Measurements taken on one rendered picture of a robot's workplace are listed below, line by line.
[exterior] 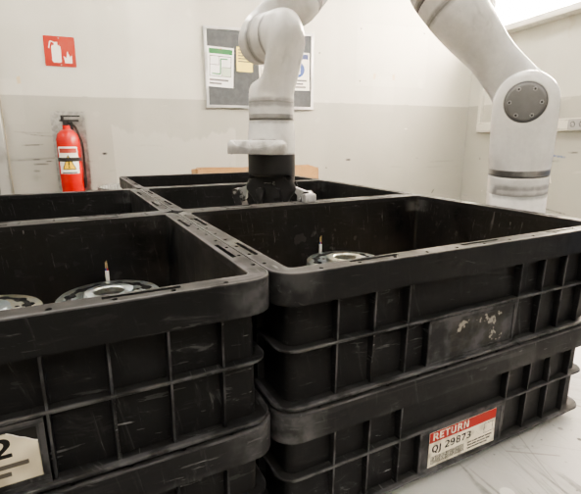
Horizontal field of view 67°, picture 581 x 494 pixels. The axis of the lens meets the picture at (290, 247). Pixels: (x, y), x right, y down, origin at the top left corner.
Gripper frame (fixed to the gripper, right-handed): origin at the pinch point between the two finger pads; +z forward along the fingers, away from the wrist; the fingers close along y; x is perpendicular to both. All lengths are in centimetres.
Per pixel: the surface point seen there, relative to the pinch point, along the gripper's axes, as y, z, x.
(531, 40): -87, -92, -353
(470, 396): -30.2, 8.0, 24.7
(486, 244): -29.8, -7.7, 26.6
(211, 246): -7.7, -7.7, 34.7
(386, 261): -22.2, -7.6, 34.4
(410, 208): -21.5, -5.7, -5.6
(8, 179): 268, 13, -171
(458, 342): -28.3, 1.3, 27.5
